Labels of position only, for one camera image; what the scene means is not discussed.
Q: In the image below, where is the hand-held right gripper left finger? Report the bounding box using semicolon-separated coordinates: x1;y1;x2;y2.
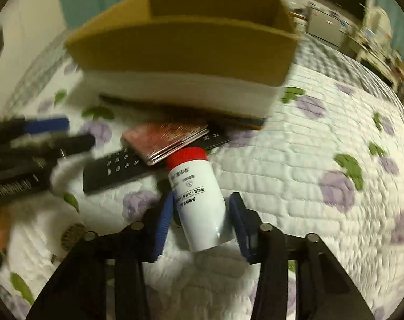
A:
25;191;176;320

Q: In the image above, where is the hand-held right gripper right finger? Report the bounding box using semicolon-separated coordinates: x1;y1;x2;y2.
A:
229;191;369;320

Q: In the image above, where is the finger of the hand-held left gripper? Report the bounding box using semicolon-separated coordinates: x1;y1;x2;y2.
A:
0;117;70;142
0;134;96;164

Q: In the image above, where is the white bottle with red cap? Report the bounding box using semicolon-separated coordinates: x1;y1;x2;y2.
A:
165;147;235;253

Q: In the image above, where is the brown cardboard box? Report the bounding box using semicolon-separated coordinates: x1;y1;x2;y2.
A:
65;0;301;88

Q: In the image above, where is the black remote control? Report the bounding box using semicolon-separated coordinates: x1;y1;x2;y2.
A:
83;147;156;194

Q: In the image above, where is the floral quilted blanket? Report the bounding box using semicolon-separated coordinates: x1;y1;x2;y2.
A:
0;33;404;320

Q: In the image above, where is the brown round textured object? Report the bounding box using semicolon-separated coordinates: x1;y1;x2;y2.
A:
60;224;87;251

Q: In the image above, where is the pink red booklet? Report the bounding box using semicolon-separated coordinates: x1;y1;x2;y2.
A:
122;122;210;166

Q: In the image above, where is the small black card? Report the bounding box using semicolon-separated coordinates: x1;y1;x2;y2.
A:
202;123;231;151

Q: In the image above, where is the silver cabinet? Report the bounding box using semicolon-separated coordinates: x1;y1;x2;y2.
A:
305;2;353;50

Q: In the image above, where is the white desk with clutter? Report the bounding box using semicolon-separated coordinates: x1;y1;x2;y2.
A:
348;5;404;98

